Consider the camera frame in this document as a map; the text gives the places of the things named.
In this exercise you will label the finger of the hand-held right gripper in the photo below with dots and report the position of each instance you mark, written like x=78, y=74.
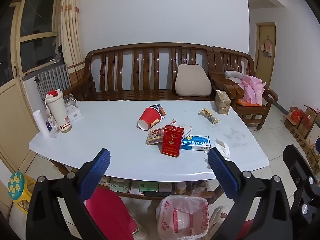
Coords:
x=300, y=170
x=318, y=143

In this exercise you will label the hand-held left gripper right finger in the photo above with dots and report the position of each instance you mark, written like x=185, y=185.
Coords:
x=222, y=172

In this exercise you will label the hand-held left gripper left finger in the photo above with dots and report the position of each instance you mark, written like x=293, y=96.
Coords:
x=96, y=172

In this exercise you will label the yellow snack wrapper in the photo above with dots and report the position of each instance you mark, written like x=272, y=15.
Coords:
x=208, y=115

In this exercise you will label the white plastic bag red print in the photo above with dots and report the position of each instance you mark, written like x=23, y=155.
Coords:
x=182, y=217

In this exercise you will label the playing card box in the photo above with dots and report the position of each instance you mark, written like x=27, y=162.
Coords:
x=153, y=136

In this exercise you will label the pile of cardboard boxes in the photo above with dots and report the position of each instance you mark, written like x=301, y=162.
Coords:
x=302, y=140

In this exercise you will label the crumpled white tissue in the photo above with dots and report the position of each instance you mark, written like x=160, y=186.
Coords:
x=222, y=146

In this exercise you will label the blue medicine box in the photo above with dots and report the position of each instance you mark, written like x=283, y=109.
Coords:
x=196, y=142

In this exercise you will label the person in red clothes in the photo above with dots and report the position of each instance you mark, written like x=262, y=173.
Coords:
x=107, y=212

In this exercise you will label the white shoe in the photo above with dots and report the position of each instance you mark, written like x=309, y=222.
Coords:
x=218, y=217
x=140, y=230

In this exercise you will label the white cigarette box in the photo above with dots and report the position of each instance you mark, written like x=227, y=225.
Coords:
x=186, y=129

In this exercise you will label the red cigarette box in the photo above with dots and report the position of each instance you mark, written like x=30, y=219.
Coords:
x=172, y=142

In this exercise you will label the flat white box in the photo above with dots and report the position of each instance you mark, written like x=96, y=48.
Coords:
x=73, y=115

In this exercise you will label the small blue bottle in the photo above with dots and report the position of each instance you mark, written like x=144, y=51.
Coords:
x=48, y=125

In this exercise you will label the wooden armchair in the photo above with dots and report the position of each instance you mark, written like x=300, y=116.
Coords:
x=252, y=111

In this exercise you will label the tan cardboard tissue box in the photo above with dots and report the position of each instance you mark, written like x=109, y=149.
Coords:
x=222, y=103

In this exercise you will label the white thermos red lid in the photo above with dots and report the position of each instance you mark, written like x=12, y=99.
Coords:
x=58, y=112

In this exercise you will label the orange cloth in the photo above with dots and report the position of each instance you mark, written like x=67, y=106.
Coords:
x=241, y=102

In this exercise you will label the white tube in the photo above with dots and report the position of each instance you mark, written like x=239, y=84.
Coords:
x=41, y=123

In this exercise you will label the glass jar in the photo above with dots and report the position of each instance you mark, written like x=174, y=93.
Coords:
x=69, y=101

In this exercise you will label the red paper cup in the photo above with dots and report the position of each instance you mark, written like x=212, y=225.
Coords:
x=150, y=117

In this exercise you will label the green and yellow stool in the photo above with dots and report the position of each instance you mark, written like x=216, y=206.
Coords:
x=16, y=185

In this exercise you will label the pink plastic bag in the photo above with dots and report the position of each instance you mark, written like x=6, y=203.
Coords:
x=252, y=92

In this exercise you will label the printed paper cup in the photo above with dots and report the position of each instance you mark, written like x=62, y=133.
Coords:
x=160, y=110

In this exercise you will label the beige back cushion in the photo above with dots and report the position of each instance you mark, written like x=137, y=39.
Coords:
x=192, y=82

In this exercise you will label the yellow door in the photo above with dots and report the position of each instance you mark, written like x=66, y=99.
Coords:
x=262, y=66

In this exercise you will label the grey neck pillow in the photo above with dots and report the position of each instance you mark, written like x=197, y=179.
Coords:
x=231, y=75

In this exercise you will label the grey radiator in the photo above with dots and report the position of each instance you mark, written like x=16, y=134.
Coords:
x=53, y=80

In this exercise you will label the hanging door ornament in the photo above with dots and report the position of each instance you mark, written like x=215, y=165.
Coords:
x=267, y=47

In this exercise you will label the wooden sofa bench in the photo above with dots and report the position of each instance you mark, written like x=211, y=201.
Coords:
x=150, y=48

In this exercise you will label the cream curtain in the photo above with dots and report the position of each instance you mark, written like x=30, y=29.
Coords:
x=71, y=30

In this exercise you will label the yellow framed window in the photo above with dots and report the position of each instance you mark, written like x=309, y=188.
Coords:
x=37, y=33

